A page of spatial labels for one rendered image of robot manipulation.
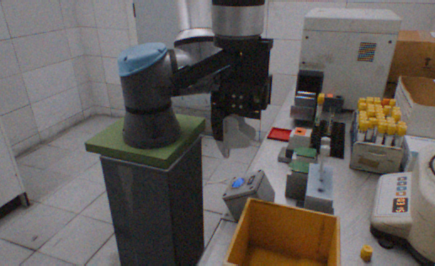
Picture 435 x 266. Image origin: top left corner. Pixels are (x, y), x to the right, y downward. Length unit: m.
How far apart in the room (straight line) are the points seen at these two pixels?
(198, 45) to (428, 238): 0.57
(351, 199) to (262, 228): 0.25
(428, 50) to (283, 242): 1.12
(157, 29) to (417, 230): 2.44
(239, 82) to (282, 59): 2.01
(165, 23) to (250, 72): 2.25
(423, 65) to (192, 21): 1.01
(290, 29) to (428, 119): 1.70
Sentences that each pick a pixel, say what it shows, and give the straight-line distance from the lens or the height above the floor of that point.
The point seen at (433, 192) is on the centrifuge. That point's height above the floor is 0.99.
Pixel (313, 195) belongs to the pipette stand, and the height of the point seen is 0.98.
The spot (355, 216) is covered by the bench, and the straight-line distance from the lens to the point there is 0.66.
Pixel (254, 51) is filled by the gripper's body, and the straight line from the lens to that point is 0.46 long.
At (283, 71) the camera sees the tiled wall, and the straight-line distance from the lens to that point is 2.50.
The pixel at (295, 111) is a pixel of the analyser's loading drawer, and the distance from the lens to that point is 0.97.
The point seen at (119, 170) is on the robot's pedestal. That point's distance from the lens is 0.83.
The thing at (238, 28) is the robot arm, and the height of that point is 1.22.
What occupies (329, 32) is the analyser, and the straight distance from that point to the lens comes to 1.08.
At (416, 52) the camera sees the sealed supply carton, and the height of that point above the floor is 1.01.
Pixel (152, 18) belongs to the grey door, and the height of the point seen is 0.98.
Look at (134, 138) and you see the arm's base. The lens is 0.79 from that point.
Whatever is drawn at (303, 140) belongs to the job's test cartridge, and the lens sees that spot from 0.75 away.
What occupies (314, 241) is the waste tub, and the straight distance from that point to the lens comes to 0.52.
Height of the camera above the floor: 1.28
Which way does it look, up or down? 26 degrees down
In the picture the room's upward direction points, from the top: straight up
